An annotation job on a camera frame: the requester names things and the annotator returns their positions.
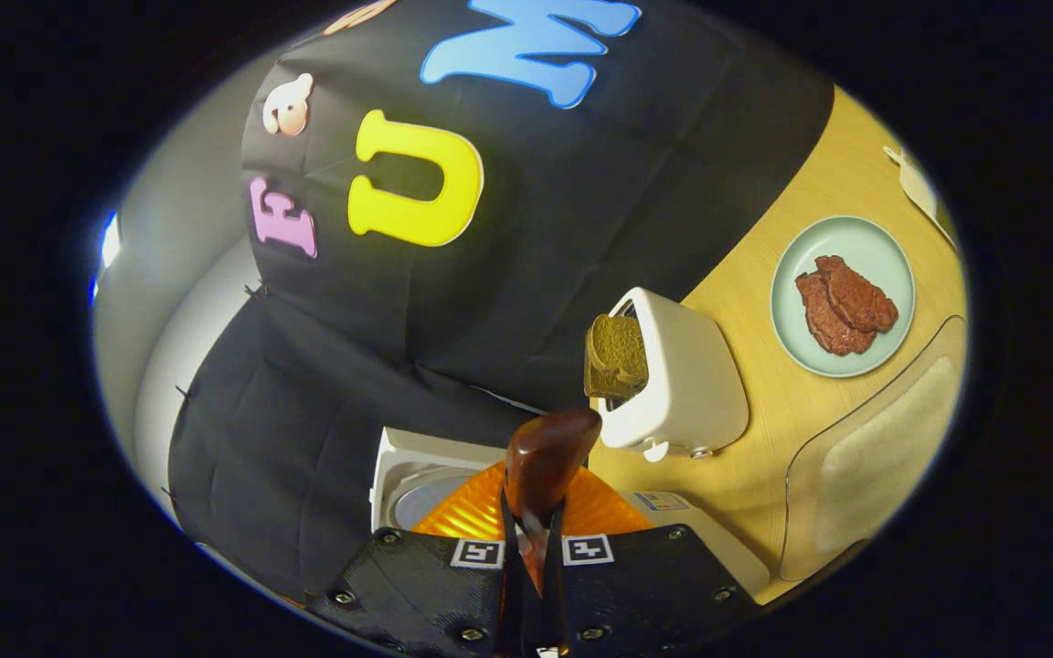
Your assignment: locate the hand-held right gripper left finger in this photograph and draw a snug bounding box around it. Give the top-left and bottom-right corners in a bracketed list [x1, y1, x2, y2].
[307, 460, 532, 658]

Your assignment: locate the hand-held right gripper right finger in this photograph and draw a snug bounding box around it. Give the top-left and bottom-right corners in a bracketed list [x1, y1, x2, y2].
[536, 466, 761, 658]

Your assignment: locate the brown wooden spoon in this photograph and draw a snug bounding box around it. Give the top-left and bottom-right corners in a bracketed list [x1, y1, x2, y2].
[502, 408, 603, 595]

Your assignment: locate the white rice cooker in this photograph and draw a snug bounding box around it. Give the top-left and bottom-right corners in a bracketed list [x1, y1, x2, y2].
[369, 426, 770, 600]

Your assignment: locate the white rice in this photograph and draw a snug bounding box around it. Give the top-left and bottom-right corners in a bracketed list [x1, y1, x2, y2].
[814, 356, 957, 556]

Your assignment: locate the brown bread slice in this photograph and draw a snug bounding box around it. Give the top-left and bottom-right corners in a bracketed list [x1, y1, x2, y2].
[588, 313, 650, 385]
[584, 364, 648, 400]

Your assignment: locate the transparent plastic container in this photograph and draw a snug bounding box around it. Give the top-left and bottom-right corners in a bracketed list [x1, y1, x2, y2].
[778, 315, 968, 583]

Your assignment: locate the white toaster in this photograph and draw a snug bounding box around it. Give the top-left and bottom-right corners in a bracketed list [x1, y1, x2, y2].
[595, 287, 750, 462]

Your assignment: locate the black backdrop cloth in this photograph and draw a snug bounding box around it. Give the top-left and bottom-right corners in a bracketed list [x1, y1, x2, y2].
[167, 0, 836, 595]

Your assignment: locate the red meat slice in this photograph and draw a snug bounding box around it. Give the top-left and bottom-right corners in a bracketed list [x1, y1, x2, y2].
[814, 255, 899, 334]
[794, 271, 877, 357]

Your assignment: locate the pale green plate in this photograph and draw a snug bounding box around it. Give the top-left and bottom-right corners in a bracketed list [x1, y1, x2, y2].
[770, 216, 917, 379]

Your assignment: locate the small ceiling light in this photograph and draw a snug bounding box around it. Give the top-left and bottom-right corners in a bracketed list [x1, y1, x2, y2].
[99, 210, 123, 271]

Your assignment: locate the white divided dish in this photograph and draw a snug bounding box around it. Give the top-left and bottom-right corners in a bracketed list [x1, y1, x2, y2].
[883, 144, 959, 252]

